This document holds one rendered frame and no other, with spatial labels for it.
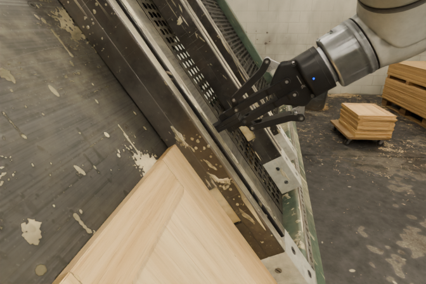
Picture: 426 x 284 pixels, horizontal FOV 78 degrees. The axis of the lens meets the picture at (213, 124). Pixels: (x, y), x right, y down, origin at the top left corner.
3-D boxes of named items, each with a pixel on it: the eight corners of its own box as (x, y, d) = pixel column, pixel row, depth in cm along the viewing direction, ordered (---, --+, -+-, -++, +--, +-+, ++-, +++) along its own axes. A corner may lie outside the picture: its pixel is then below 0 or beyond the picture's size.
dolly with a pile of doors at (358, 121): (390, 148, 317) (399, 116, 302) (345, 147, 319) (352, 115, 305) (365, 129, 374) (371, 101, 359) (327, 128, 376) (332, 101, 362)
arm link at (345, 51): (342, 18, 44) (308, 39, 46) (356, 18, 35) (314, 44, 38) (366, 65, 45) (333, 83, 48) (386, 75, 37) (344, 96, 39)
